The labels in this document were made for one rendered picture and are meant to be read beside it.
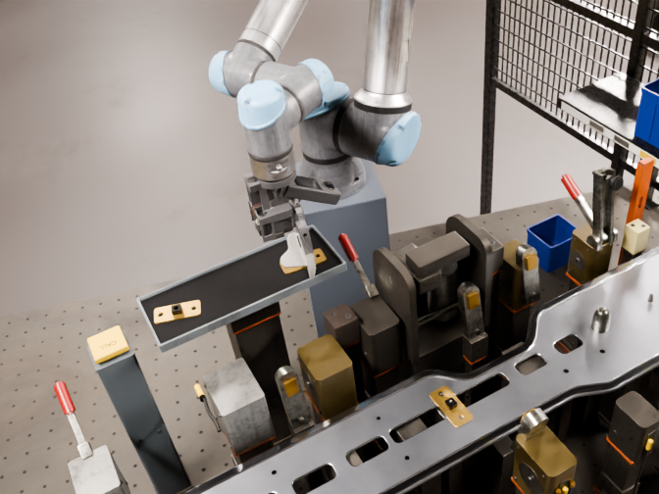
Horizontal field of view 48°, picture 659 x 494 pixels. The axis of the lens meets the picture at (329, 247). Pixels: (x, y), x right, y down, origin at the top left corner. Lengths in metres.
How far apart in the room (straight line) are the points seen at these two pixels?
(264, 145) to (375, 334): 0.41
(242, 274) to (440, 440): 0.47
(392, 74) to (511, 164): 2.20
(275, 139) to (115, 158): 2.94
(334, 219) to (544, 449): 0.68
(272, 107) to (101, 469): 0.65
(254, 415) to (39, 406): 0.80
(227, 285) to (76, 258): 2.16
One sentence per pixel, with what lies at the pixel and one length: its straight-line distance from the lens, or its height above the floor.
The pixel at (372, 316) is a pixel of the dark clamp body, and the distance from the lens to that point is 1.40.
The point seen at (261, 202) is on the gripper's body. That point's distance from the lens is 1.29.
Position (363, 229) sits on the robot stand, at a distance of 1.67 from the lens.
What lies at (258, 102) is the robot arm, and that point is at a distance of 1.16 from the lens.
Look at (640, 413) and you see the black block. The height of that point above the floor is 0.99.
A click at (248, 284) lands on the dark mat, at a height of 1.16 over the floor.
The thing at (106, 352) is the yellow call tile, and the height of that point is 1.16.
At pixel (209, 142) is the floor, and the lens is 4.01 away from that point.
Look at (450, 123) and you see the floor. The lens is 3.90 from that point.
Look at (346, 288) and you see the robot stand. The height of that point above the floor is 0.85.
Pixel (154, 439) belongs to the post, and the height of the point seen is 0.90.
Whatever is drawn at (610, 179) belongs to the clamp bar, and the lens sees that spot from 1.51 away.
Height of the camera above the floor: 2.10
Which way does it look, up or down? 41 degrees down
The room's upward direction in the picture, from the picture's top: 8 degrees counter-clockwise
